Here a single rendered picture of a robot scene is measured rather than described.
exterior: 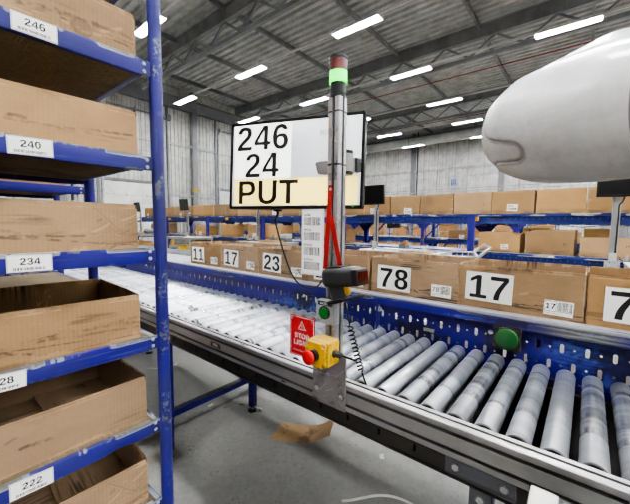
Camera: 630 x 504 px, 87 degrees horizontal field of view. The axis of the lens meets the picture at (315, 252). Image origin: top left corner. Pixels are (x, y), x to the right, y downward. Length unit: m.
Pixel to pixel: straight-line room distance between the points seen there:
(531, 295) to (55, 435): 1.38
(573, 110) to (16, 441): 1.00
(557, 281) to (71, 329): 1.37
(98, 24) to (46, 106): 0.20
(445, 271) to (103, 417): 1.20
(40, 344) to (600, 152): 0.91
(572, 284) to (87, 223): 1.37
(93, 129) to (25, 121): 0.10
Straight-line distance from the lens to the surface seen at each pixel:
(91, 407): 0.90
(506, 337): 1.35
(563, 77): 0.53
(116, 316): 0.84
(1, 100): 0.81
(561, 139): 0.51
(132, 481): 1.02
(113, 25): 0.92
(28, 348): 0.82
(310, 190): 1.10
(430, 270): 1.46
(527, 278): 1.38
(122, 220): 0.84
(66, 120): 0.83
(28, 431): 0.88
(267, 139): 1.21
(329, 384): 1.05
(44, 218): 0.80
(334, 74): 1.02
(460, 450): 0.94
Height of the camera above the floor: 1.20
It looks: 5 degrees down
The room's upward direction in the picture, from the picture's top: 1 degrees clockwise
